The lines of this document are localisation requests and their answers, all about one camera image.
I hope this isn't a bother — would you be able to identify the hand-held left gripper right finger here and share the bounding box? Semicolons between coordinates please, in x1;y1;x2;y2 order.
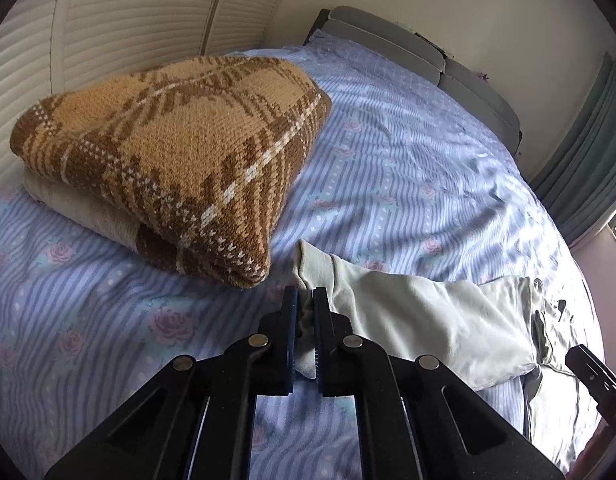
313;287;565;480

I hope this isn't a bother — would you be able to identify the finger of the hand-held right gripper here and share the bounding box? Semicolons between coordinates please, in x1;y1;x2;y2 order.
565;344;616;427

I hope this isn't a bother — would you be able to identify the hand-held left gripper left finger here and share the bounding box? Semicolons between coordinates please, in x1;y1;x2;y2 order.
45;286;299;480

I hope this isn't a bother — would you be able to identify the pale green garment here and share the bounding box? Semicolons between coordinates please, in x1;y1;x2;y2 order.
294;239;559;392

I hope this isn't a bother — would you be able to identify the bed with blue floral sheet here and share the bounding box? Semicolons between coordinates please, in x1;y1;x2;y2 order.
0;30;606;480

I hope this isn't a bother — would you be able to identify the brown plaid knitted cloth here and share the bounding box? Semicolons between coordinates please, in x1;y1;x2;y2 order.
10;56;333;290

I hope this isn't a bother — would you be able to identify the green curtain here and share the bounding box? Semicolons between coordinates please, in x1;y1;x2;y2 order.
530;52;616;248

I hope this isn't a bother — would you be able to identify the cream folded cloth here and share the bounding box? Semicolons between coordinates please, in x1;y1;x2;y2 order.
22;167;141;251

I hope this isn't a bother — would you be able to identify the grey padded headboard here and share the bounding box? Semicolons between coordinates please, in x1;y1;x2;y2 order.
304;6;524;153

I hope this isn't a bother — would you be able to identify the cream louvred wardrobe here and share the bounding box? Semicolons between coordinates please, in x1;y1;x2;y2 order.
0;0;289;206

